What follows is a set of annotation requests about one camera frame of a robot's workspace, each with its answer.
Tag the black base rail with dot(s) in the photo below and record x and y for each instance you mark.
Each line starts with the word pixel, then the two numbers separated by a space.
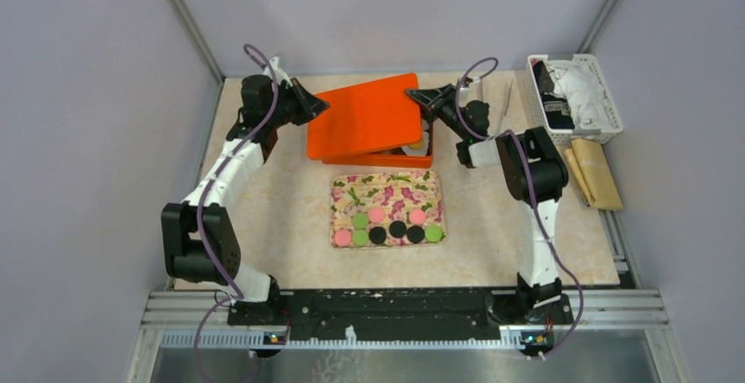
pixel 398 314

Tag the pink cookie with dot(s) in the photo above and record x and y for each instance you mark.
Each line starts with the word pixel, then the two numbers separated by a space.
pixel 417 217
pixel 342 238
pixel 376 215

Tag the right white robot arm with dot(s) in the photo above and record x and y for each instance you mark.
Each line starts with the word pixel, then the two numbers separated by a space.
pixel 534 173

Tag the floral tray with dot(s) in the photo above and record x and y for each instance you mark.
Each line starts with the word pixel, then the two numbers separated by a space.
pixel 397 193

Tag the pink cookie middle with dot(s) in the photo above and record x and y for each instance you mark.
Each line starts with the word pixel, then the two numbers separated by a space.
pixel 376 215

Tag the black cookie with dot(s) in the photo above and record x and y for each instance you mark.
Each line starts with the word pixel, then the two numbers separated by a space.
pixel 415 234
pixel 397 229
pixel 378 235

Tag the white cloth in basket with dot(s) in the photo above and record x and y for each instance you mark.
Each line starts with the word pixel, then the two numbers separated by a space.
pixel 575 82

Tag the black cookie left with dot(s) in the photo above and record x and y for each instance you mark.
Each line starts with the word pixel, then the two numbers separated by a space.
pixel 378 235

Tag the black cookie right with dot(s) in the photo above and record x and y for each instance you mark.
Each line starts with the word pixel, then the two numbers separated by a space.
pixel 415 234

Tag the green cookie bottom left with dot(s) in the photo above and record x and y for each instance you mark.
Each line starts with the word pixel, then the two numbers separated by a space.
pixel 360 238

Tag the orange cookie box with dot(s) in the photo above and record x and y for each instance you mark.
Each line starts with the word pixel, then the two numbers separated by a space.
pixel 400 157

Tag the white plastic basket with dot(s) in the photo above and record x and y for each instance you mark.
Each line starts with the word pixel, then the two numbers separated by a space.
pixel 561 136

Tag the green cookie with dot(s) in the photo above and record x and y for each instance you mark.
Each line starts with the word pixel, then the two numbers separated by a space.
pixel 360 221
pixel 433 234
pixel 360 238

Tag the green cookie bottom right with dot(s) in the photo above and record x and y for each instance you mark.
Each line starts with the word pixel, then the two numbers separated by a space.
pixel 433 234

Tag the pink cookie right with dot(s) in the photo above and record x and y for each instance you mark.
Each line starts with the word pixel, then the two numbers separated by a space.
pixel 417 217

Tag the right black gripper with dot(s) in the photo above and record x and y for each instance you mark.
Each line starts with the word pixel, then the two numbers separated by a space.
pixel 432 101

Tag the tan paper bag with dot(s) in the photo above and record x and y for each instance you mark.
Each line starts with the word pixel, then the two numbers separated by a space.
pixel 588 164

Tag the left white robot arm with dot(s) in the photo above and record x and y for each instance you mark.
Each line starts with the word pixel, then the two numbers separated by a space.
pixel 199 241

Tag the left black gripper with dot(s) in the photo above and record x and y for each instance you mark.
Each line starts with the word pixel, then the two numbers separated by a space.
pixel 308 105

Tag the orange box lid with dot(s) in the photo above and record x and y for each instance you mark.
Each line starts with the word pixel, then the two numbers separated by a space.
pixel 364 118

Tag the black cookie middle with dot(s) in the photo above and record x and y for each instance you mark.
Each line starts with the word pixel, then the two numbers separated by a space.
pixel 397 229

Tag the green cookie middle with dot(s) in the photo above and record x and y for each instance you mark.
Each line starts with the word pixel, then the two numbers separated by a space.
pixel 360 221

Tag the pink cookie bottom left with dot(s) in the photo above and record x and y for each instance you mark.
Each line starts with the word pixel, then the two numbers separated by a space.
pixel 342 238

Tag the black item in basket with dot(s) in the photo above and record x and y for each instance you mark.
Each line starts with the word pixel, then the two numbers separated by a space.
pixel 556 108

